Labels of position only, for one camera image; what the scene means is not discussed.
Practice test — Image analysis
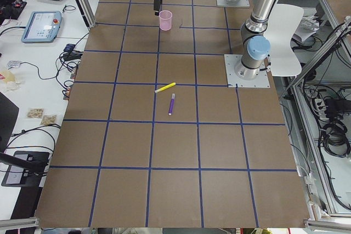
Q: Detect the black camera stand base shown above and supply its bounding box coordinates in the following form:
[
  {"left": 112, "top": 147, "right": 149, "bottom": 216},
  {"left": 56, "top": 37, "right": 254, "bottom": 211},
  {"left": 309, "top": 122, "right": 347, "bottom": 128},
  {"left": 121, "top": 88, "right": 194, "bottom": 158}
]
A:
[{"left": 1, "top": 151, "right": 49, "bottom": 187}]

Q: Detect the blue checkered pouch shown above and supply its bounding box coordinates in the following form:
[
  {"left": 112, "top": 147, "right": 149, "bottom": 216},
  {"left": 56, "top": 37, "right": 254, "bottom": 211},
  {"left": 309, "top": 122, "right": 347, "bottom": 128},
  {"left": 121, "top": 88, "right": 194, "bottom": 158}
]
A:
[{"left": 64, "top": 43, "right": 75, "bottom": 53}]

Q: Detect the pink mesh cup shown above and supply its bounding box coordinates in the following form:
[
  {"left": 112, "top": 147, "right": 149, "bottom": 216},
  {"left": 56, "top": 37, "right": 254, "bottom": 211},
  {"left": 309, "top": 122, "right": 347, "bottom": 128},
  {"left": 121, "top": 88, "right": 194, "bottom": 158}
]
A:
[{"left": 159, "top": 10, "right": 173, "bottom": 31}]

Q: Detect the purple highlighter pen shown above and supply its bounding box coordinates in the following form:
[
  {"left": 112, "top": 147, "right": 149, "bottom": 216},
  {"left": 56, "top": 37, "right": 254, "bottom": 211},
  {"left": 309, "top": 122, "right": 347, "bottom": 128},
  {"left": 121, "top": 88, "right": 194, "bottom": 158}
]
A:
[{"left": 168, "top": 94, "right": 176, "bottom": 116}]

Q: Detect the near teach pendant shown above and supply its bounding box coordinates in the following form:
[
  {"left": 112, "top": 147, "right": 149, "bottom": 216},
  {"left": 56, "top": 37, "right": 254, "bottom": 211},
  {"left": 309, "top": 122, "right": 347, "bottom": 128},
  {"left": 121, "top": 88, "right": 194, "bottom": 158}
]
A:
[{"left": 21, "top": 11, "right": 62, "bottom": 43}]

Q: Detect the white chair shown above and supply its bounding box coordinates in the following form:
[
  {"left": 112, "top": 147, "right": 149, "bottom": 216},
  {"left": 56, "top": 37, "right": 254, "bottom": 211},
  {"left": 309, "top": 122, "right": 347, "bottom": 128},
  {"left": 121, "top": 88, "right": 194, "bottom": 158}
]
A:
[{"left": 264, "top": 4, "right": 304, "bottom": 77}]

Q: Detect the snack packet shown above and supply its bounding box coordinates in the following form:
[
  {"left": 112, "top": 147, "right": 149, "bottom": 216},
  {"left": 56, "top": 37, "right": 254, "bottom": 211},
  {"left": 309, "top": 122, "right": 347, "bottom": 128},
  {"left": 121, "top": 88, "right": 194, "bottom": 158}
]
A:
[
  {"left": 41, "top": 115, "right": 57, "bottom": 125},
  {"left": 26, "top": 108, "right": 44, "bottom": 118}
]

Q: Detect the yellow highlighter pen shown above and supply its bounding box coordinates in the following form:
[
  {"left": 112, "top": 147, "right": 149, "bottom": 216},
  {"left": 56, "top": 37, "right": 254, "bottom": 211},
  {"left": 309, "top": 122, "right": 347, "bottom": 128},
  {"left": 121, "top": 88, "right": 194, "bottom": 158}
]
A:
[{"left": 154, "top": 82, "right": 176, "bottom": 94}]

